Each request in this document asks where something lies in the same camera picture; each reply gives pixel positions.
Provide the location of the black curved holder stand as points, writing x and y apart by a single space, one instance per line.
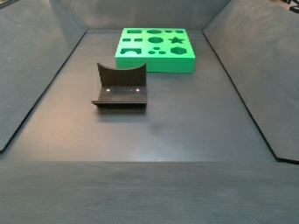
122 86

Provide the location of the green shape sorter box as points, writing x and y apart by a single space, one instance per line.
162 48

